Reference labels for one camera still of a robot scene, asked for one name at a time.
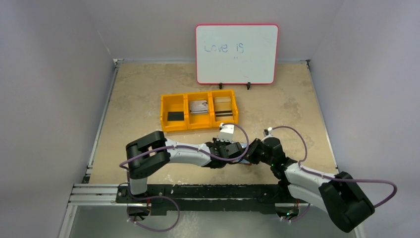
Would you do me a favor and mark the yellow three-compartment plastic bin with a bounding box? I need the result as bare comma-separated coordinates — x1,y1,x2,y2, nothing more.
160,90,239,132

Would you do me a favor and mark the brown leather card holder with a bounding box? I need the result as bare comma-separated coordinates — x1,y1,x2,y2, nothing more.
233,142,252,166

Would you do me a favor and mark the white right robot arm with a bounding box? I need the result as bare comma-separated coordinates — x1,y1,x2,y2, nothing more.
244,137,375,233

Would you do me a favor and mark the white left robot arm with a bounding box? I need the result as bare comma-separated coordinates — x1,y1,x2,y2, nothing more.
120,131,247,203

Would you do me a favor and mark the striped card stack in bin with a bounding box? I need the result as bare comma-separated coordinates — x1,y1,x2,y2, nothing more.
189,100,209,115

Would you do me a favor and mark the black card in bin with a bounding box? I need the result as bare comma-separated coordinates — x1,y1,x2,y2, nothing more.
167,112,184,121

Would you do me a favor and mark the pink-framed whiteboard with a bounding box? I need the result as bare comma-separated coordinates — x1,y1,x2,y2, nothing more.
195,24,279,85

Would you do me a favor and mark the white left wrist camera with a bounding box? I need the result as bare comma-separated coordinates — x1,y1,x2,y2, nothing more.
216,123,235,143

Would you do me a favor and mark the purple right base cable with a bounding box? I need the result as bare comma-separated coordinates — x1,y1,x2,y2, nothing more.
279,203,311,224

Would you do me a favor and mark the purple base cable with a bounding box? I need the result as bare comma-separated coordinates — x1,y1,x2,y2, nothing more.
121,193,181,232
279,203,311,224

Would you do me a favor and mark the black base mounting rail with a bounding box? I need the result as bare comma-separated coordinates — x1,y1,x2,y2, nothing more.
115,184,308,220

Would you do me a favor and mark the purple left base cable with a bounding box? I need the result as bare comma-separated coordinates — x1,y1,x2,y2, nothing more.
121,193,181,232

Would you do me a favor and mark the aluminium frame rail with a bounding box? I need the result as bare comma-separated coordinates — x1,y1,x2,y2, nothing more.
68,183,118,206

